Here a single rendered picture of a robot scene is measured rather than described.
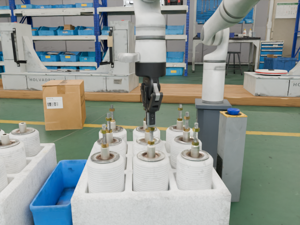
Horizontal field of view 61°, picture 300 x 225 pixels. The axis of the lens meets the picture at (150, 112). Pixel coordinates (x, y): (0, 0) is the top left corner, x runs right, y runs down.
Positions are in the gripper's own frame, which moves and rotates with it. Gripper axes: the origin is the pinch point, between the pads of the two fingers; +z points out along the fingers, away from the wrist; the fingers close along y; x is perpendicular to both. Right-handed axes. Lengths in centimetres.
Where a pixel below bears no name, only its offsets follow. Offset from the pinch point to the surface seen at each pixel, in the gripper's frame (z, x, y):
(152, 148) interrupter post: 7.7, -0.3, -1.1
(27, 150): 15.4, 35.1, 27.0
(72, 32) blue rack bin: -49, 22, 513
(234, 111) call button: 2.8, -31.6, 10.9
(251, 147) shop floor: 36, -72, 52
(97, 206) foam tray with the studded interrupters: 19.4, 14.7, -4.8
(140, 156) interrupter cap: 10.0, 2.7, -0.2
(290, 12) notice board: -97, -462, 459
